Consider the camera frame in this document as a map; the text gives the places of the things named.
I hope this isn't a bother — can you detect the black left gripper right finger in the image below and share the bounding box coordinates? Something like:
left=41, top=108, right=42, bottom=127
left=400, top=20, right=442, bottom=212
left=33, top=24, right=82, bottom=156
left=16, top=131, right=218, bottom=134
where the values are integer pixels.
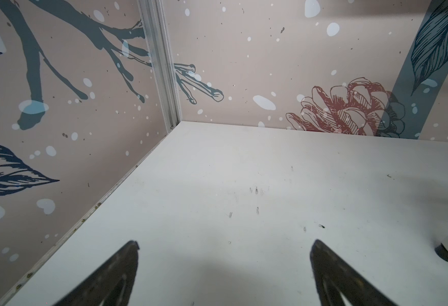
left=310, top=240, right=396, bottom=306

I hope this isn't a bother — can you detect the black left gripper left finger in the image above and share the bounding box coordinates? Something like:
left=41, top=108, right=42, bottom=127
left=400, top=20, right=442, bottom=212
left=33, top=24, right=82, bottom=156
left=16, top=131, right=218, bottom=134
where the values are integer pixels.
left=55, top=240, right=139, bottom=306

